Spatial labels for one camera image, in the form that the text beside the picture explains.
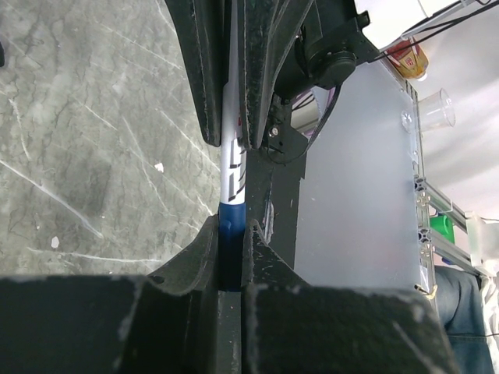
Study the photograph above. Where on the blue marker cap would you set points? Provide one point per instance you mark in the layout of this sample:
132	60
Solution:
231	230

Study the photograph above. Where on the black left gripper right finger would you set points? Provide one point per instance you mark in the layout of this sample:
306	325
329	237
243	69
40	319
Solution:
289	326

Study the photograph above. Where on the aluminium extrusion frame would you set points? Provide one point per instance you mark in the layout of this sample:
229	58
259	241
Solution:
460	237

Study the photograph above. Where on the frosted acrylic panel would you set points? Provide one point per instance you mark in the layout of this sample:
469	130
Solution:
357	224

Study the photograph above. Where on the orange labelled bottle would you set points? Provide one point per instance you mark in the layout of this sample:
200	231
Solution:
409	59

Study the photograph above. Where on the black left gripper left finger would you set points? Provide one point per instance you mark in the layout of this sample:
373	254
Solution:
164	322

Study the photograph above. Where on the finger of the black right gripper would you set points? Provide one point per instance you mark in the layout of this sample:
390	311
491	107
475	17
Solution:
199	25

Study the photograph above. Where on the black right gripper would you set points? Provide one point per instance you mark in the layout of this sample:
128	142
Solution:
328	48

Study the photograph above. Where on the green plastic object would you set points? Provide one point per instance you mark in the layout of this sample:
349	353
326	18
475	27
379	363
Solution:
443	225

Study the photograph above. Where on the white whiteboard marker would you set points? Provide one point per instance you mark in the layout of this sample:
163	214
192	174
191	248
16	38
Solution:
233	154

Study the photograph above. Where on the person in blue jeans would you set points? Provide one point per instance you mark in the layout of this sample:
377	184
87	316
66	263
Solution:
467	305

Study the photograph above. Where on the clear plastic cup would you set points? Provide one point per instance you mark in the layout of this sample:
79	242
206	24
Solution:
436	112

